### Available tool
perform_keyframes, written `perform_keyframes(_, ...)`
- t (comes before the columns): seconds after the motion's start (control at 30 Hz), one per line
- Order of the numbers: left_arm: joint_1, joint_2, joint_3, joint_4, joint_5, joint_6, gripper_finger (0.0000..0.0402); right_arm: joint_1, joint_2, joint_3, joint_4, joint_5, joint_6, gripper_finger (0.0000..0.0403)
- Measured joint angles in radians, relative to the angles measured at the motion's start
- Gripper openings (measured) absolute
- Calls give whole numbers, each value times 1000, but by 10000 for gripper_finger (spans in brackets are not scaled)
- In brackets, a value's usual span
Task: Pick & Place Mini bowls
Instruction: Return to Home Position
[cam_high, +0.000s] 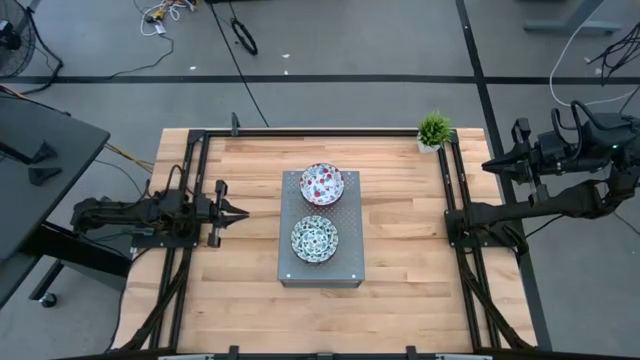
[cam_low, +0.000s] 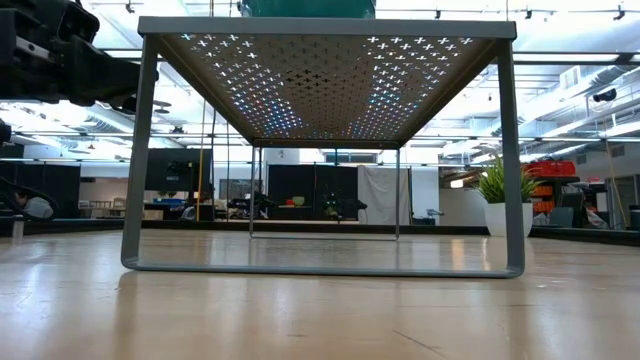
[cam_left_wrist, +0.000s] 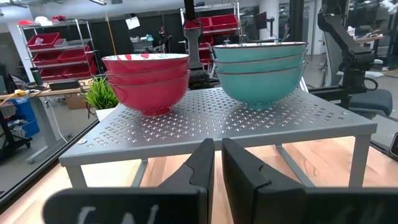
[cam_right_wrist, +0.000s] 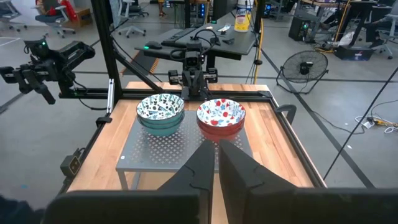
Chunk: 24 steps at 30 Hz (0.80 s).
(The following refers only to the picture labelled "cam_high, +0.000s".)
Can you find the black desk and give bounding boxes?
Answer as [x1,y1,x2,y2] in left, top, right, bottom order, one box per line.
[0,96,132,309]

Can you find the green plant in white pot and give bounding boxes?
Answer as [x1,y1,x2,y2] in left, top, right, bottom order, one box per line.
[416,110,455,154]

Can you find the grey desk foot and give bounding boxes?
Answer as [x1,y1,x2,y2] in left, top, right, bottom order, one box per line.
[523,0,624,37]

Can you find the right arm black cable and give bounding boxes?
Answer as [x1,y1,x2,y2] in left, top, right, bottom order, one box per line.
[549,99,609,151]

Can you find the grey perforated metal riser shelf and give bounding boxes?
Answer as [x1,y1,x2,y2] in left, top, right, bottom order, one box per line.
[277,169,366,289]

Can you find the yellow floor cable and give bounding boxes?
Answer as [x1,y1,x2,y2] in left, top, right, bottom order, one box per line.
[104,142,155,174]

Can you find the black floor fan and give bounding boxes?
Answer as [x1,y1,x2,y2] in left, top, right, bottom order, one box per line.
[0,0,37,80]

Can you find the teal floral mini bowl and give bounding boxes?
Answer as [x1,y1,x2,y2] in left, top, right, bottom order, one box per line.
[290,214,340,265]

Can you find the black aluminium rig frame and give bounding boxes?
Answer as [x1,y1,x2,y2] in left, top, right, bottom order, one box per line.
[107,112,539,360]

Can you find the black triangular bracket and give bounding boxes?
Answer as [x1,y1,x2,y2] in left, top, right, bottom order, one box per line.
[30,139,58,164]
[28,166,63,187]

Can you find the black coiled cable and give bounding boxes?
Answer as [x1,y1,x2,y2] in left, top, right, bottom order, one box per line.
[229,17,259,56]

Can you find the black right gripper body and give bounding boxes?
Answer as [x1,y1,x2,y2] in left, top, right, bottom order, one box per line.
[512,117,569,205]

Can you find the red floral mini bowl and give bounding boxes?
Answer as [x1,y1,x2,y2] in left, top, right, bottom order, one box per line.
[298,162,346,207]

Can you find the black cable bundle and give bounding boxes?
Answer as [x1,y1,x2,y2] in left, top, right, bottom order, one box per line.
[587,22,640,86]

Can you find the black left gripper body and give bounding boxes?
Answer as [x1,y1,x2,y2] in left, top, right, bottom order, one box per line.
[192,178,230,249]

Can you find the white cable bundle power strip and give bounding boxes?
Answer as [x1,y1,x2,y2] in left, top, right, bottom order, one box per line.
[139,0,196,37]

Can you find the white floor cable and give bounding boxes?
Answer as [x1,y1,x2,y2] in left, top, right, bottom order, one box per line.
[548,0,640,109]

